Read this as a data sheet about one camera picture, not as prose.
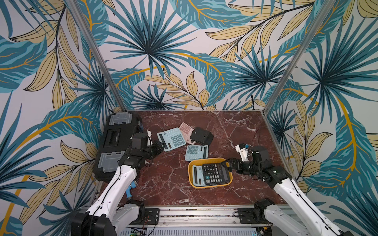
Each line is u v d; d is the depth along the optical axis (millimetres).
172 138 837
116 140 812
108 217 397
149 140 639
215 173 843
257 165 586
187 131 1027
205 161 894
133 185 801
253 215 726
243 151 706
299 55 858
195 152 950
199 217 748
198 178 835
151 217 733
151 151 673
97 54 841
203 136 1001
